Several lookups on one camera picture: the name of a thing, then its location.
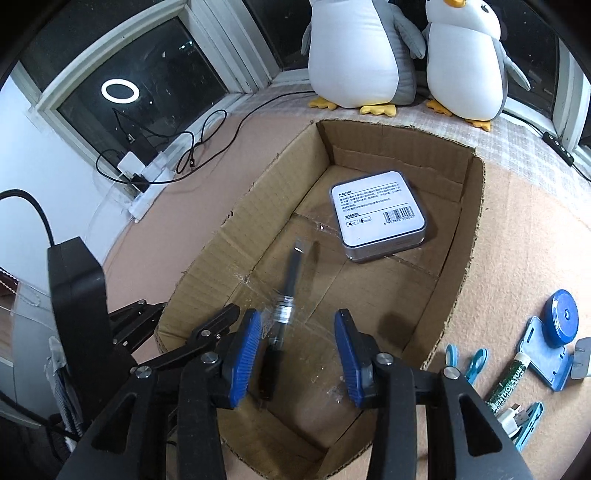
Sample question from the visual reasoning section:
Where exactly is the black gel pen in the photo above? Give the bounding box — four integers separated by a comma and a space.
257, 239, 305, 402

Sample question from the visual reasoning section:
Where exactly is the blue clothespin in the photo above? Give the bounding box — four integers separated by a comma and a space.
513, 402, 545, 452
445, 344, 489, 385

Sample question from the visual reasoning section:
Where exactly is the brown cardboard box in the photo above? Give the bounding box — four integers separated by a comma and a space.
157, 120, 483, 479

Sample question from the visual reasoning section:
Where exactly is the silver tin box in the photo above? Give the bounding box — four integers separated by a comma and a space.
329, 171, 428, 263

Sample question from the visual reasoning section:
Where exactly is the green white tube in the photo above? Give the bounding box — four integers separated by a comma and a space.
485, 352, 531, 415

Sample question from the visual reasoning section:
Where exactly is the white charger brick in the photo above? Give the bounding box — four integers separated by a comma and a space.
117, 151, 146, 179

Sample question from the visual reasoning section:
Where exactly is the white power strip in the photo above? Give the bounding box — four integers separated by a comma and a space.
123, 153, 175, 223

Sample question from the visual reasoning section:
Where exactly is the white usb plug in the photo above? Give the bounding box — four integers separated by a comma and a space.
497, 404, 527, 439

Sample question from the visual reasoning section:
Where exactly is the blue plastic card holder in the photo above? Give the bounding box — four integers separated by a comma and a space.
517, 316, 573, 392

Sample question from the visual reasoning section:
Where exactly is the round blue tape measure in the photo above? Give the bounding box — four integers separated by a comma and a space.
541, 289, 579, 348

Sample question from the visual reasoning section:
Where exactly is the white power adapter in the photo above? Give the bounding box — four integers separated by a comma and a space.
570, 337, 591, 380

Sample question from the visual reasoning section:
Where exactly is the left plush penguin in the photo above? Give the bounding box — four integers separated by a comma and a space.
301, 0, 427, 117

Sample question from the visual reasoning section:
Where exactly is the plush penguin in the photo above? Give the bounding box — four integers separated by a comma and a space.
424, 0, 531, 132
301, 0, 427, 117

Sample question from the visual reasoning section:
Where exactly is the right plush penguin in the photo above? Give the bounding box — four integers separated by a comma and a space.
424, 0, 531, 132

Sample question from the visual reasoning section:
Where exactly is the black cable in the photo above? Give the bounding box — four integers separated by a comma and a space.
94, 89, 320, 186

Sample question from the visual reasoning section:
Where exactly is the black inline cable switch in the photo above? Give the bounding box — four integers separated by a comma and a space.
542, 132, 574, 167

